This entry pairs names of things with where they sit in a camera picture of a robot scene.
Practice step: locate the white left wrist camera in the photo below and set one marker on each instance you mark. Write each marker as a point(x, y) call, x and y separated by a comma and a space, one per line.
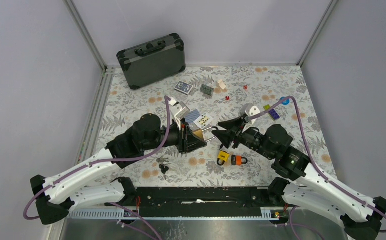
point(178, 111)

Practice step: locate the face-up playing card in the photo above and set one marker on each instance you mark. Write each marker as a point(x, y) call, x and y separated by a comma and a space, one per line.
point(203, 120)

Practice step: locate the grey black hard case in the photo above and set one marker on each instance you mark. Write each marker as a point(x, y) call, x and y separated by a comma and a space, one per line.
point(152, 61)

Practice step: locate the black-headed keys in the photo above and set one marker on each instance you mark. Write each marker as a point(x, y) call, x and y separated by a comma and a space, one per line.
point(164, 169)

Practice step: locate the orange black padlock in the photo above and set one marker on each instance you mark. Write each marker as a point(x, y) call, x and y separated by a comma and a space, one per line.
point(237, 160)

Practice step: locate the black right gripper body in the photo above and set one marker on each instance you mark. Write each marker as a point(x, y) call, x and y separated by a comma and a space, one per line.
point(248, 136)

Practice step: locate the blue-backed playing card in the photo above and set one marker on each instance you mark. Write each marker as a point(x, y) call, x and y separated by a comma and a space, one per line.
point(192, 116)

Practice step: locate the grey green building brick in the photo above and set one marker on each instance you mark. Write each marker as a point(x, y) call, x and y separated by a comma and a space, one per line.
point(207, 90)

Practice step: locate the yellow black padlock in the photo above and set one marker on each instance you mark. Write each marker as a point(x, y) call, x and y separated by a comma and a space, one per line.
point(222, 157)

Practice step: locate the blue round token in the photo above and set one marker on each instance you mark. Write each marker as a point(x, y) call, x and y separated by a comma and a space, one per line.
point(285, 101)

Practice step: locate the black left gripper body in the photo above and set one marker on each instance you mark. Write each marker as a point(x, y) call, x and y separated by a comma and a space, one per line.
point(183, 144)

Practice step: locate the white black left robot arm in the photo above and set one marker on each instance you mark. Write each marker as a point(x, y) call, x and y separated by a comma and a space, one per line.
point(55, 197)

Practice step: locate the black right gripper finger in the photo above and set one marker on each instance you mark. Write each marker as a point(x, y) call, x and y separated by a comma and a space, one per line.
point(233, 124)
point(226, 137)

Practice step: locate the slotted cable duct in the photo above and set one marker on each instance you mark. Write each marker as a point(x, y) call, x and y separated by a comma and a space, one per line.
point(184, 212)

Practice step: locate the brass padlock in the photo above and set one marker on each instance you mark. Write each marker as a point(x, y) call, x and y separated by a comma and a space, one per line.
point(200, 133)

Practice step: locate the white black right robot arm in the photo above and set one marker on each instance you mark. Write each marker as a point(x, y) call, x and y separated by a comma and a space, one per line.
point(303, 184)

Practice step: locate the blue card deck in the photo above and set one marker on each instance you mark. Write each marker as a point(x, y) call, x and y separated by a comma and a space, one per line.
point(183, 87)

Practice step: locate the green purple building bricks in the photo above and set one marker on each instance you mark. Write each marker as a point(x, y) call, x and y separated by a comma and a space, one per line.
point(272, 113)

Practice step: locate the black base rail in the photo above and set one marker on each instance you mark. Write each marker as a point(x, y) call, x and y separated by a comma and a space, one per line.
point(174, 196)

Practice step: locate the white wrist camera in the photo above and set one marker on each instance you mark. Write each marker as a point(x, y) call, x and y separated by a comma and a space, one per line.
point(178, 111)
point(249, 110)

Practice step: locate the small beige block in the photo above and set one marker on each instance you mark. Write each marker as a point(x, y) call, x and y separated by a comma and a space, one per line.
point(220, 84)

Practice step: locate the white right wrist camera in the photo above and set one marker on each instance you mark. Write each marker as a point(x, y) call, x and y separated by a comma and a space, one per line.
point(249, 110)

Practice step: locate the silver keys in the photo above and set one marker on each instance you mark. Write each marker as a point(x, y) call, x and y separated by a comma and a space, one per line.
point(162, 160)

